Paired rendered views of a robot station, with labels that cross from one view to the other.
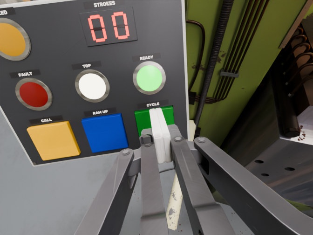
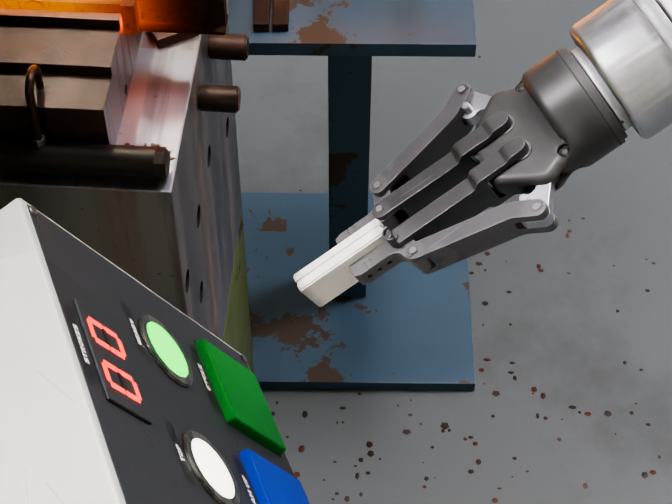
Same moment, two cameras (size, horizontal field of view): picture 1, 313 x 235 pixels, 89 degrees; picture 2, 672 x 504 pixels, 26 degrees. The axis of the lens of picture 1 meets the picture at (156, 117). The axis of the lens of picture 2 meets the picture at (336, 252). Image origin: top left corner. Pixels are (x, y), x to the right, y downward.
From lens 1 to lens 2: 0.90 m
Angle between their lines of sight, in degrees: 59
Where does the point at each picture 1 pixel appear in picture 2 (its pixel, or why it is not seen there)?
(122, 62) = (155, 380)
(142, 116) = (236, 405)
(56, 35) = (149, 469)
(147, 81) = (174, 354)
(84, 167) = not seen: outside the picture
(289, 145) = (179, 183)
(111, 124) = (269, 477)
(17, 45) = not seen: outside the picture
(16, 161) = not seen: outside the picture
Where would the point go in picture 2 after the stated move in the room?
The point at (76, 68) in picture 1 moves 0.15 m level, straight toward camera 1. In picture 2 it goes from (190, 477) to (359, 335)
